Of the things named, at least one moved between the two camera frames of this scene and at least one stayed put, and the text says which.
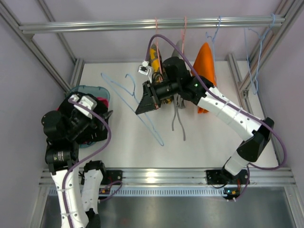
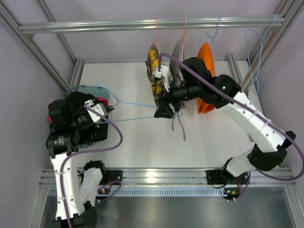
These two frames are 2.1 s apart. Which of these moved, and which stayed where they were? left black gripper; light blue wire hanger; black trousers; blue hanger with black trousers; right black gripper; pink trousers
Moved: blue hanger with black trousers; right black gripper
Stayed: left black gripper; pink trousers; black trousers; light blue wire hanger
